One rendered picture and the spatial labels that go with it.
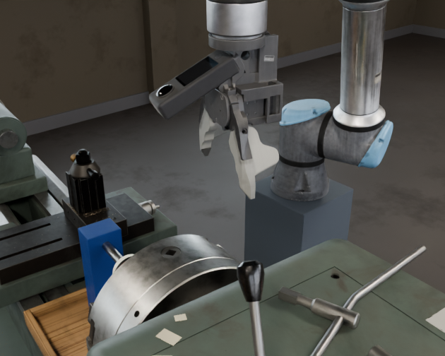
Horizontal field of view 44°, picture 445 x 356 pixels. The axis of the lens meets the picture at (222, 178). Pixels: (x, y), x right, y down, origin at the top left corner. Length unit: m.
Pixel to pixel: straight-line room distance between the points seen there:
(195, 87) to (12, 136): 1.26
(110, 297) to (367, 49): 0.69
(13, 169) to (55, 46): 2.96
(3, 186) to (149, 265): 1.10
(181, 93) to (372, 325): 0.40
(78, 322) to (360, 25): 0.91
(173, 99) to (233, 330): 0.32
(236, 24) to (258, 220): 0.84
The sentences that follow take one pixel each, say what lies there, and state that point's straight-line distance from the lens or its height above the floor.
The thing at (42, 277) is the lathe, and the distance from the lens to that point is 1.49.
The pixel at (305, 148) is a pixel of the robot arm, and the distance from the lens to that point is 1.33.
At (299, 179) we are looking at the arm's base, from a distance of 1.36.
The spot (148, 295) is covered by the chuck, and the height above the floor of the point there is 1.22.
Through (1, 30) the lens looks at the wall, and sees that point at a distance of 4.65.
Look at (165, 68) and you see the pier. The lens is 5.35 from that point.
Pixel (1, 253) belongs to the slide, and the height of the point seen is 0.97.
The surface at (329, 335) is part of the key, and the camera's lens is 0.74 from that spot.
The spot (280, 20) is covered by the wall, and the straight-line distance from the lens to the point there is 6.49.
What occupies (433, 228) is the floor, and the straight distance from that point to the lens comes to 3.55.
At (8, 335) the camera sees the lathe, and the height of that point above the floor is 0.54.
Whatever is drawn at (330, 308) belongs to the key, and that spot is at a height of 1.28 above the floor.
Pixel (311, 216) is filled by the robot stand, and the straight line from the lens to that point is 1.35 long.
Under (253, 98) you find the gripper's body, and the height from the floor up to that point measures 1.54.
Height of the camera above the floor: 1.77
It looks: 27 degrees down
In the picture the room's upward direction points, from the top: straight up
